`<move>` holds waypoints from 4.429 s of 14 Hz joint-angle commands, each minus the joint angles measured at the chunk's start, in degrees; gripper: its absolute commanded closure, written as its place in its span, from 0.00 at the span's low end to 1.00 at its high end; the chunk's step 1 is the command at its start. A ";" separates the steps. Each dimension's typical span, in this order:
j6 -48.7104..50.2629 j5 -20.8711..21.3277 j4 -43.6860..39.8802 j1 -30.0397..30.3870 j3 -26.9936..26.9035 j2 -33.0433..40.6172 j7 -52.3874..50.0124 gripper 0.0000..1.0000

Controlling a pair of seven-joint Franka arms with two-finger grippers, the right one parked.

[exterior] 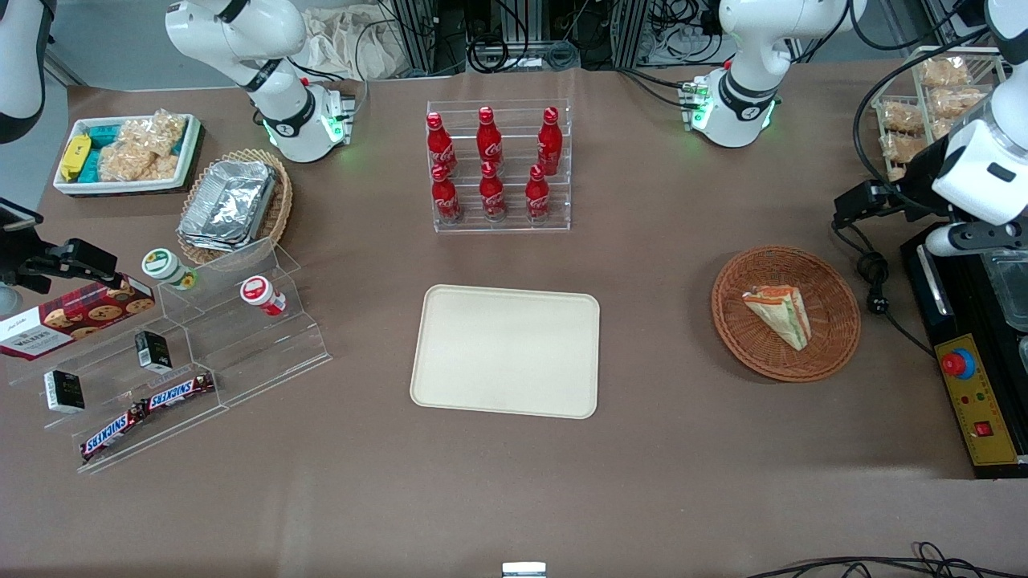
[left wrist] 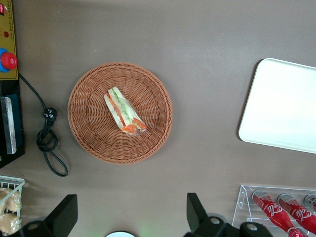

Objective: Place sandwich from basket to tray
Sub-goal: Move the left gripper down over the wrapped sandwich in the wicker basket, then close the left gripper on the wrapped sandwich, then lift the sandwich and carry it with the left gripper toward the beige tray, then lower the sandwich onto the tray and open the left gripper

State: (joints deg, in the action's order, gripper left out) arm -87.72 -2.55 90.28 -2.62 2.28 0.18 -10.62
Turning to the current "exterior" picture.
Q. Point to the red lidded small jar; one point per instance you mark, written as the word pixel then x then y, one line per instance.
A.
pixel 259 293

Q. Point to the small black carton box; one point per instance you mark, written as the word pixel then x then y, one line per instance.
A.
pixel 64 391
pixel 152 351

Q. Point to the clear acrylic bottle rack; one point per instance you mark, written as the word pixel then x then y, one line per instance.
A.
pixel 514 225

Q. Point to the clear bag of rice crackers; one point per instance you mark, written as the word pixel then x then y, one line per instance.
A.
pixel 136 156

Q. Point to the teal snack pack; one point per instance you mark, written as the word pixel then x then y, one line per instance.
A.
pixel 95 167

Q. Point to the green lidded small jar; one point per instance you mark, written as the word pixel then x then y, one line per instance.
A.
pixel 167 267

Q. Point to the round brown wicker basket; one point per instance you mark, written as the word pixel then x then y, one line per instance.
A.
pixel 739 321

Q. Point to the oval wicker basket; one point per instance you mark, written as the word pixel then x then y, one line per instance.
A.
pixel 279 209

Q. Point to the yellow snack pack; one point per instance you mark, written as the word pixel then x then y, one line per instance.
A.
pixel 75 156

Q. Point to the white cloth bag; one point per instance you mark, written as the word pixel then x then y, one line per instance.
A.
pixel 345 40

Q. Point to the wrapped triangle sandwich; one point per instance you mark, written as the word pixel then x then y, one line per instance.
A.
pixel 783 317

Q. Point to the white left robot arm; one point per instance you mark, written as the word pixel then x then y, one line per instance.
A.
pixel 747 48

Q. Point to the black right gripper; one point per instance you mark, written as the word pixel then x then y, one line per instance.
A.
pixel 24 255

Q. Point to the beige plastic serving tray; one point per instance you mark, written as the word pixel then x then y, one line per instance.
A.
pixel 506 351

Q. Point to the red cola bottle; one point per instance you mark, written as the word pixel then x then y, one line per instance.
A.
pixel 537 195
pixel 492 194
pixel 549 144
pixel 444 197
pixel 440 148
pixel 489 140

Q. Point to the Snickers chocolate bar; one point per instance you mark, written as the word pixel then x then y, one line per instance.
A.
pixel 112 433
pixel 178 391

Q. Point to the bagged fried snack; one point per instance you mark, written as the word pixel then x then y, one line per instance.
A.
pixel 944 72
pixel 899 147
pixel 957 102
pixel 901 118

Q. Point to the red tartan cookie box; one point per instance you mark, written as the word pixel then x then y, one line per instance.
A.
pixel 76 317

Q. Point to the clear acrylic stepped stand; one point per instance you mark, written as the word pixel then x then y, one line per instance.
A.
pixel 265 353
pixel 104 377

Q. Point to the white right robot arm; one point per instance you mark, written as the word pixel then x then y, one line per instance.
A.
pixel 241 32

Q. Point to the black control box yellow panel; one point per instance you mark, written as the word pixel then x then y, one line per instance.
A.
pixel 980 417

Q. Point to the aluminium profile frame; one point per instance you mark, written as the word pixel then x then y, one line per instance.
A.
pixel 426 32

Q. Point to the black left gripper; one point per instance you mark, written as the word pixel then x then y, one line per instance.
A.
pixel 914 187

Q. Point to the clear plastic container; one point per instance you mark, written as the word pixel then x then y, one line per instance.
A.
pixel 1010 293

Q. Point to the white rectangular snack bin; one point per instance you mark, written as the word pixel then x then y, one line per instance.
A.
pixel 191 148

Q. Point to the red emergency stop button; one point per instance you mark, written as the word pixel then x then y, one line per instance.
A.
pixel 956 364

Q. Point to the silver foil packet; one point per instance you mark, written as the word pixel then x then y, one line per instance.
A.
pixel 229 205

